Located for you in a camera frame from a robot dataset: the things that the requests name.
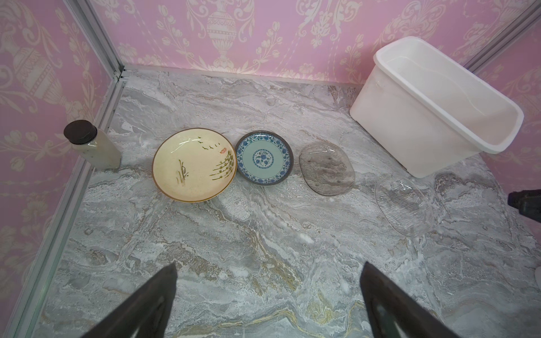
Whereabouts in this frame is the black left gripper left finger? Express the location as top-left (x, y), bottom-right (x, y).
top-left (83, 263), bottom-right (178, 337)

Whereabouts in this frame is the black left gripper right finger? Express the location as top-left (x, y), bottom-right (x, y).
top-left (360, 262), bottom-right (457, 337)

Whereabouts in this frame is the cream plate with painted willow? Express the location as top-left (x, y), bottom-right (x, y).
top-left (152, 128), bottom-right (237, 203)

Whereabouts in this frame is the teal blue floral plate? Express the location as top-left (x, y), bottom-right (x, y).
top-left (235, 130), bottom-right (294, 186)

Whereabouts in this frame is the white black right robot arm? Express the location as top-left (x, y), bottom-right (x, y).
top-left (507, 190), bottom-right (541, 223)

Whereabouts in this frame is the white plastic bin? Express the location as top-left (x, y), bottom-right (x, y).
top-left (350, 37), bottom-right (524, 178)

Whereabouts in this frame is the small clear glass dish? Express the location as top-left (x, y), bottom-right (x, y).
top-left (374, 175), bottom-right (447, 238)

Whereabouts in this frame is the clear glass oval plate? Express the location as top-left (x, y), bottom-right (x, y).
top-left (299, 142), bottom-right (356, 197)

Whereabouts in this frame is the glass jar with black lid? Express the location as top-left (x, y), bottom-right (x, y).
top-left (63, 120), bottom-right (121, 170)

